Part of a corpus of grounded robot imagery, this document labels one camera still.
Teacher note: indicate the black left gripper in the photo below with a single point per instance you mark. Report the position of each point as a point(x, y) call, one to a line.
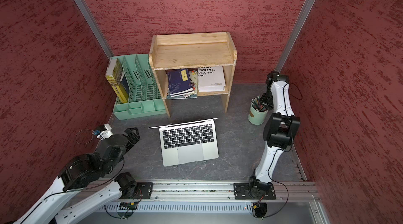
point(136, 137)

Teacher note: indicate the silver laptop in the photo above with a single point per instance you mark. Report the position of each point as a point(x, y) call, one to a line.
point(188, 142)

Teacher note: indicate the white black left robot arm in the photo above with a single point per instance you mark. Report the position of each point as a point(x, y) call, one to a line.
point(81, 171)

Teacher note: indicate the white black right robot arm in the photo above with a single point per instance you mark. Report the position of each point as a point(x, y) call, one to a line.
point(279, 132)

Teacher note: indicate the mint green file organizer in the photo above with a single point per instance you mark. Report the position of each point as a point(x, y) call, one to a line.
point(144, 96)

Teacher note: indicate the yellow book in organizer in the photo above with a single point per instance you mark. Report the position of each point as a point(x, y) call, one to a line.
point(114, 75)

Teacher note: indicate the dark blue book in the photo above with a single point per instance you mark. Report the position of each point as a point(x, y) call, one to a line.
point(179, 82)

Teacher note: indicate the wooden desk shelf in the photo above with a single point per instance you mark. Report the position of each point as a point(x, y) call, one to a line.
point(193, 51)

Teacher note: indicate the green pen cup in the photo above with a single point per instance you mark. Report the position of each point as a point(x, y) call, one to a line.
point(257, 112)

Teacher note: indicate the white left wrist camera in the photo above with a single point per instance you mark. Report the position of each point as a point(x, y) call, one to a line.
point(103, 131)

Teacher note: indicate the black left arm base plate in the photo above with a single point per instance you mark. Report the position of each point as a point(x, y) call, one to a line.
point(144, 191)

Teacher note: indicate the perforated cable tray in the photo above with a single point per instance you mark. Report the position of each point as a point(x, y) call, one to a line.
point(180, 207)

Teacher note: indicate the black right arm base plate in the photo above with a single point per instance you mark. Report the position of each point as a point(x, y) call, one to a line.
point(244, 191)

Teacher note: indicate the aluminium corner post left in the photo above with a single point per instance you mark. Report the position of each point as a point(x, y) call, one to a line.
point(88, 16)

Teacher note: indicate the aluminium corner post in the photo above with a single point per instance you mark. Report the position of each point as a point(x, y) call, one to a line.
point(302, 17)
point(88, 16)

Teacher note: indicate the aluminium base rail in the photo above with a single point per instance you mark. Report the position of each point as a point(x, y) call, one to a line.
point(223, 191)

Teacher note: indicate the aluminium corner post right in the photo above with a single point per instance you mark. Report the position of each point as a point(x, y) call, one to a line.
point(302, 17)

